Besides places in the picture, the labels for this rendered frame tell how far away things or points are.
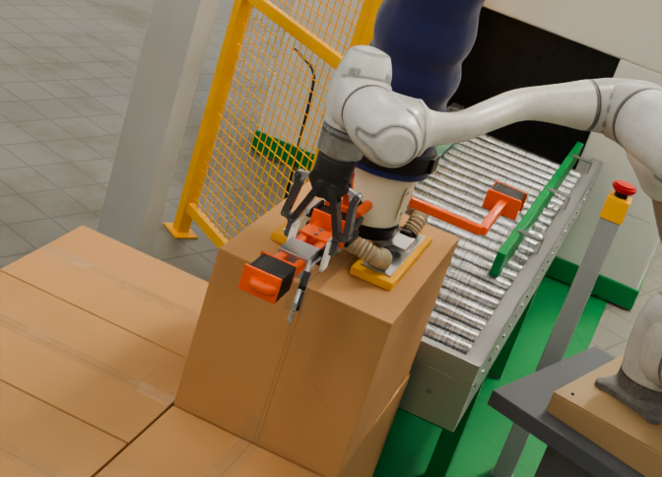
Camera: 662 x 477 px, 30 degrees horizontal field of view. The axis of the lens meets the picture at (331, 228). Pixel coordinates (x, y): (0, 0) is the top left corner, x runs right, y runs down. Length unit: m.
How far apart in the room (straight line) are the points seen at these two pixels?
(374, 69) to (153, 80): 1.98
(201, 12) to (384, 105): 1.99
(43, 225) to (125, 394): 1.97
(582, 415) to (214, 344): 0.83
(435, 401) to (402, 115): 1.37
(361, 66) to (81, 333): 1.08
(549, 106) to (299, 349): 0.72
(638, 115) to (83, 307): 1.43
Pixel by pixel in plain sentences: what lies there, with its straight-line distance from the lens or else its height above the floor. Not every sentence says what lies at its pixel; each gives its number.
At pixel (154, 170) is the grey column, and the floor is 0.45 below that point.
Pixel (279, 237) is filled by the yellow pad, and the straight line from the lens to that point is 2.69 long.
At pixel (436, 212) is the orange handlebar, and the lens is 2.78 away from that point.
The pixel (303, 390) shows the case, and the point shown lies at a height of 0.72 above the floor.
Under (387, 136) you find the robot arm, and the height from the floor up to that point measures 1.41.
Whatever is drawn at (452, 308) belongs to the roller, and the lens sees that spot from 3.65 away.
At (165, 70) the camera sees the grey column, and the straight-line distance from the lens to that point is 4.10.
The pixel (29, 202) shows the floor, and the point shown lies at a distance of 4.82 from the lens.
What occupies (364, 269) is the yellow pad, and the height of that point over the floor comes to 0.96.
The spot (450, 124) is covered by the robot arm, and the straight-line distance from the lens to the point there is 2.18.
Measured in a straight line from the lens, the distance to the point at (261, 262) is 2.22.
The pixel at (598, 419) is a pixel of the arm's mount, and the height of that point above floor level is 0.80.
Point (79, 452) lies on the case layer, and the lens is 2.58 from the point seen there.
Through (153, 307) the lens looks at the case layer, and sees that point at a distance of 3.14.
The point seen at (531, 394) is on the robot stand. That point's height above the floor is 0.75.
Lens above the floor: 2.04
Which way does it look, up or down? 22 degrees down
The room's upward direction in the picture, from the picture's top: 18 degrees clockwise
